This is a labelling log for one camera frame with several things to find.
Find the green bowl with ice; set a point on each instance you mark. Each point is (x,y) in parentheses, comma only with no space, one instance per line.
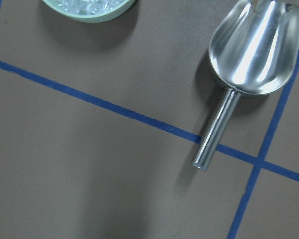
(90,11)

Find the metal ice scoop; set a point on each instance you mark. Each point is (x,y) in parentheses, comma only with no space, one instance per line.
(253,52)

